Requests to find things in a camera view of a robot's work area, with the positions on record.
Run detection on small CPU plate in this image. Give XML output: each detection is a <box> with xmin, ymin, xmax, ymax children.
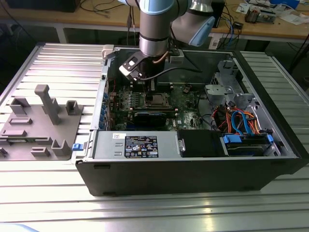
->
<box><xmin>152</xmin><ymin>94</ymin><xmax>168</xmax><ymax>104</ymax></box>

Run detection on black RAM slot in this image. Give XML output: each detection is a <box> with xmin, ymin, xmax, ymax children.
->
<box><xmin>129</xmin><ymin>107</ymin><xmax>179</xmax><ymax>114</ymax></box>
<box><xmin>131</xmin><ymin>82</ymin><xmax>173</xmax><ymax>94</ymax></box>

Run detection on CPU socket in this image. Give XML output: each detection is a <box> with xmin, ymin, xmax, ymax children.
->
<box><xmin>144</xmin><ymin>92</ymin><xmax>171</xmax><ymax>107</ymax></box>

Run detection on metal CPU cooler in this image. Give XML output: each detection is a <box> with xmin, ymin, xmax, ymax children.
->
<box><xmin>245</xmin><ymin>6</ymin><xmax>261</xmax><ymax>24</ymax></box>

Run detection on black graphics card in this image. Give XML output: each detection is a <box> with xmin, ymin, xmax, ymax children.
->
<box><xmin>132</xmin><ymin>111</ymin><xmax>167</xmax><ymax>127</ymax></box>

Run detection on green motherboard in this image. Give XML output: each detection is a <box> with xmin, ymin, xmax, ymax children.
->
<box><xmin>107</xmin><ymin>83</ymin><xmax>208</xmax><ymax>132</ymax></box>

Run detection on grey metal drive cage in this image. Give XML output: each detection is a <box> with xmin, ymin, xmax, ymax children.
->
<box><xmin>204</xmin><ymin>59</ymin><xmax>244</xmax><ymax>102</ymax></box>

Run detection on wooden workbench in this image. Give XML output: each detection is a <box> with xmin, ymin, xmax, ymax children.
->
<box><xmin>0</xmin><ymin>0</ymin><xmax>309</xmax><ymax>39</ymax></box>

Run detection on black printed rating label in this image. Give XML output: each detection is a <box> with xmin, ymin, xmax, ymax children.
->
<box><xmin>124</xmin><ymin>135</ymin><xmax>158</xmax><ymax>159</ymax></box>

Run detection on grey power supply unit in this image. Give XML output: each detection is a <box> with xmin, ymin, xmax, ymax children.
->
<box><xmin>93</xmin><ymin>130</ymin><xmax>181</xmax><ymax>160</ymax></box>

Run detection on hard disk in blue carrier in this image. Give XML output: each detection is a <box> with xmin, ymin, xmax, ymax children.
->
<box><xmin>221</xmin><ymin>134</ymin><xmax>275</xmax><ymax>157</ymax></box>

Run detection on black open PC case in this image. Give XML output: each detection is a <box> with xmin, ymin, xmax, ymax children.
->
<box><xmin>75</xmin><ymin>44</ymin><xmax>309</xmax><ymax>197</ymax></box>

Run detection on grey plastic parts rack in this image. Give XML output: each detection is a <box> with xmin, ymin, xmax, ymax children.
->
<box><xmin>0</xmin><ymin>84</ymin><xmax>84</xmax><ymax>161</ymax></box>

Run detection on dark monitor base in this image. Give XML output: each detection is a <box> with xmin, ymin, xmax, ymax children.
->
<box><xmin>4</xmin><ymin>0</ymin><xmax>78</xmax><ymax>13</ymax></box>

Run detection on white paper sheets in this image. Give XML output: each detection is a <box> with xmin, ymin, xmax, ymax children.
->
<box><xmin>281</xmin><ymin>13</ymin><xmax>307</xmax><ymax>25</ymax></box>

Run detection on pale blue object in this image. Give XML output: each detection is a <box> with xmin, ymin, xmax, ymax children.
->
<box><xmin>0</xmin><ymin>223</ymin><xmax>41</xmax><ymax>232</ymax></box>

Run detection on brown sleeved cable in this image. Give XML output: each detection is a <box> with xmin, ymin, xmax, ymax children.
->
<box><xmin>153</xmin><ymin>51</ymin><xmax>169</xmax><ymax>65</ymax></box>

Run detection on black camera cable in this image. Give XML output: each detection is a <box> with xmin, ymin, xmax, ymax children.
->
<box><xmin>141</xmin><ymin>67</ymin><xmax>202</xmax><ymax>80</ymax></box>

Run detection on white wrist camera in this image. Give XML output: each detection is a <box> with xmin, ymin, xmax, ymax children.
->
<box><xmin>118</xmin><ymin>52</ymin><xmax>143</xmax><ymax>82</ymax></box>

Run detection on grey boxy wrist camera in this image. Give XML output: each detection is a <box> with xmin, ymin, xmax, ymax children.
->
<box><xmin>168</xmin><ymin>48</ymin><xmax>184</xmax><ymax>64</ymax></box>

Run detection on black looped cable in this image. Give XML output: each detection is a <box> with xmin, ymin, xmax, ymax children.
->
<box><xmin>196</xmin><ymin>89</ymin><xmax>223</xmax><ymax>131</ymax></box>

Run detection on blue network cable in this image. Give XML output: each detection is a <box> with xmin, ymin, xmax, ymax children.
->
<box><xmin>228</xmin><ymin>14</ymin><xmax>237</xmax><ymax>46</ymax></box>

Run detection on blue wire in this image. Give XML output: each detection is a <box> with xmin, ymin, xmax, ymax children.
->
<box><xmin>230</xmin><ymin>110</ymin><xmax>248</xmax><ymax>136</ymax></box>

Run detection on orange wire bundle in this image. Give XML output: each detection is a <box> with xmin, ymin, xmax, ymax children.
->
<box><xmin>242</xmin><ymin>110</ymin><xmax>261</xmax><ymax>135</ymax></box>

